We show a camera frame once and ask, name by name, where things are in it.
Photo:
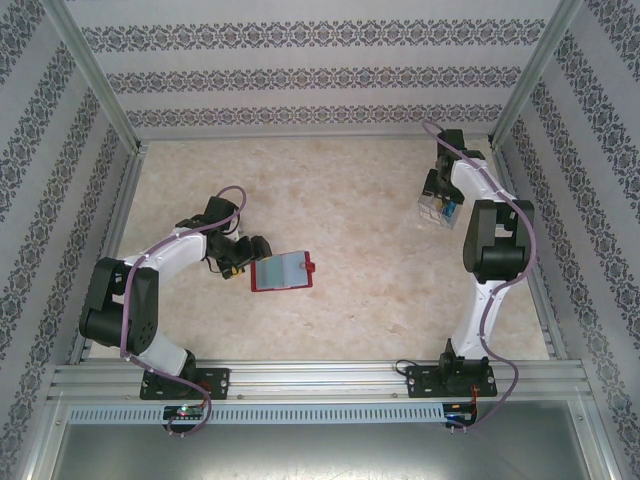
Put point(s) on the clear acrylic card stand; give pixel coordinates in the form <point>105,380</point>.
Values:
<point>427,215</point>

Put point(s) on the red leather card holder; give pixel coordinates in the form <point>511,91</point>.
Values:
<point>310,280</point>

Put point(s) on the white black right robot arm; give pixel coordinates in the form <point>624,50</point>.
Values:
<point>475,320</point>

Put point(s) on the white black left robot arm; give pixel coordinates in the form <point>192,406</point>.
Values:
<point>175,252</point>

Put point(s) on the blue credit card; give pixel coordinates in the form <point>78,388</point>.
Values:
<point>450,210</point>

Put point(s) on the green circuit board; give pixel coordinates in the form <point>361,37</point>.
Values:
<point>182,412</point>
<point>460,412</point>

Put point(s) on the grey metal sheet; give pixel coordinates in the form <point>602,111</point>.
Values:
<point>320,455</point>

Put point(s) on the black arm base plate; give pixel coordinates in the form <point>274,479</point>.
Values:
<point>217,382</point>
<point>417,382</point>

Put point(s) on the aluminium table edge rail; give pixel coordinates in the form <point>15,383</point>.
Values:
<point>548,325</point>
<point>123,200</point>

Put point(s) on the long aluminium mounting rail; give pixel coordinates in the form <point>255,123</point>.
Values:
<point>320,380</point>

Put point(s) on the aluminium frame post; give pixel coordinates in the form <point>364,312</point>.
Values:
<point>531,75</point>
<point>104,75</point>

